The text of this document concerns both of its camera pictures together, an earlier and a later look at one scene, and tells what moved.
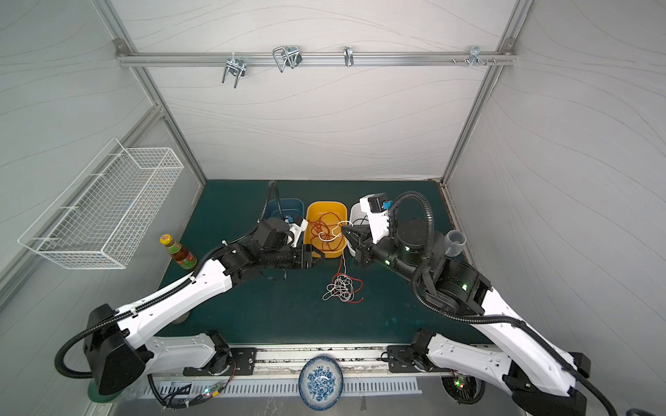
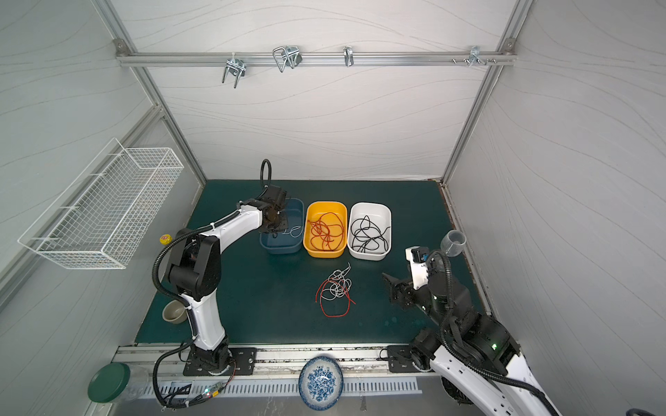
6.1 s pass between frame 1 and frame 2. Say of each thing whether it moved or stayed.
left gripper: moved
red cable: stayed
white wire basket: stayed
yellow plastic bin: stayed
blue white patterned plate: stayed
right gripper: moved
